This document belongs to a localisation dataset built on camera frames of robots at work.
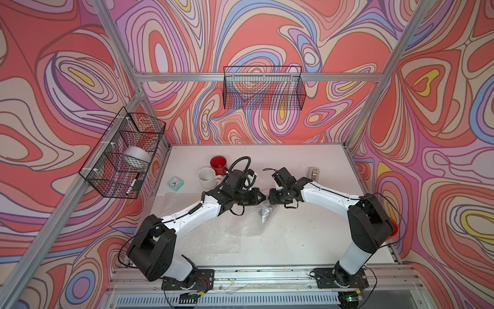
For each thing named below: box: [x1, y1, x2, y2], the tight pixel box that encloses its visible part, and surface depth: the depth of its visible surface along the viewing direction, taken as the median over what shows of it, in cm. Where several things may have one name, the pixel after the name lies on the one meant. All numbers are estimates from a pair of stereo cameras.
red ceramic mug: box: [209, 155, 229, 177], surface depth 103 cm
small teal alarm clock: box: [167, 176, 184, 192], surface depth 101 cm
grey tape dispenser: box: [306, 166, 320, 182], surface depth 103 cm
